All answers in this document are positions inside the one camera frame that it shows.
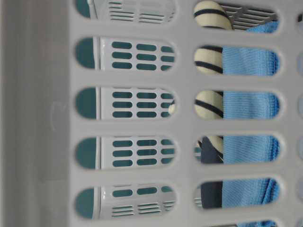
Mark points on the white plastic shopping basket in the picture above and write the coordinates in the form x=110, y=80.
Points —
x=40, y=127

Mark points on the dark navy cloth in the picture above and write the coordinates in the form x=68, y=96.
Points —
x=211, y=192

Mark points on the blue microfibre cloth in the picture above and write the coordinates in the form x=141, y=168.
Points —
x=249, y=105

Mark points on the cream navy striped cloth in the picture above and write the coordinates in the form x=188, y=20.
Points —
x=209, y=60

